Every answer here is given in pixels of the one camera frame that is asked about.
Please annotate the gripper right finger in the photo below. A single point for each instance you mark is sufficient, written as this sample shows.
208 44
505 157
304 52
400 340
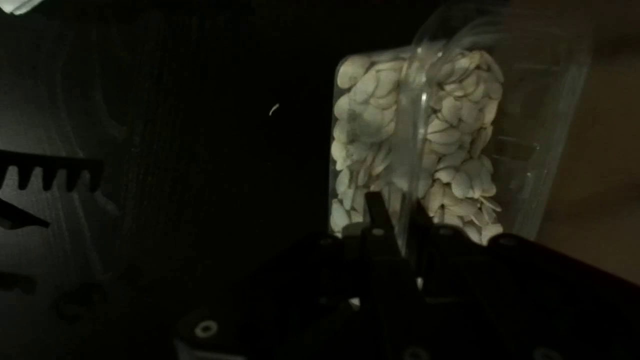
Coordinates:
500 290

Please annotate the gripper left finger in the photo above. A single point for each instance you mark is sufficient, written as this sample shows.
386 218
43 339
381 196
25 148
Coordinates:
385 260

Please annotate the clear plastic lunchbox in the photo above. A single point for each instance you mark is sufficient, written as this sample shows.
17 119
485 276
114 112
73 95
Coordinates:
530 125

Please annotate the heap of pumpkin seeds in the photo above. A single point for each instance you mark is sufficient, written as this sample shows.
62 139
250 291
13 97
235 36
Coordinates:
465 130

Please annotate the black toothed plastic piece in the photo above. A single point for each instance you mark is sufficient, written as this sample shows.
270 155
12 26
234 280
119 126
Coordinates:
50 165

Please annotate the white object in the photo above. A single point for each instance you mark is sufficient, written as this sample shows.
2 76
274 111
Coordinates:
17 5

